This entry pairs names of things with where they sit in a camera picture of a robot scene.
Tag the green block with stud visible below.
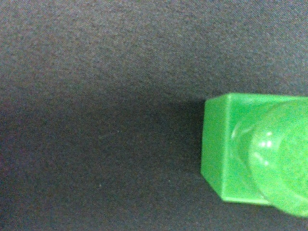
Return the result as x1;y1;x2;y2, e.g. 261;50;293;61
201;93;308;218

